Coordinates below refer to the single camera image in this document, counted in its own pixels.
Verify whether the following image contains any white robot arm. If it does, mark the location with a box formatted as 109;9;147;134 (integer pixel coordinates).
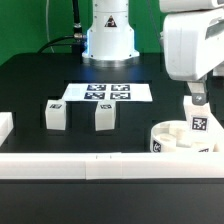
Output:
82;0;224;105

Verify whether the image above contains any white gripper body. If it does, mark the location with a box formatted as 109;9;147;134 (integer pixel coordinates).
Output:
163;8;224;81

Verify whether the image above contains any white front fence bar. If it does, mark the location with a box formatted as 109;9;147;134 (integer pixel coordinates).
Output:
0;152;224;180

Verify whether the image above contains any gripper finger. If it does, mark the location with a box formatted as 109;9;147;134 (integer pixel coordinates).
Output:
188;79;207;106

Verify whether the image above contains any white left fence bar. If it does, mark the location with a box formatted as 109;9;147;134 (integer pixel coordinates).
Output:
0;112;14;146

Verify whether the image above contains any white round stool seat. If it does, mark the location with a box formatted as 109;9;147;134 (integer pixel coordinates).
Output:
150;120;215;153

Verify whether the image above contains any thin white cable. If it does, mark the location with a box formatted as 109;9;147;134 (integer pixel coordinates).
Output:
45;0;55;54

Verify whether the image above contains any white sheet with tags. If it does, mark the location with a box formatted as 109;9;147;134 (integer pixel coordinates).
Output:
62;83;153;102

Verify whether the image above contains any black cable with connector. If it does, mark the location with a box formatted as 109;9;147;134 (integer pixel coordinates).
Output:
37;0;88;54

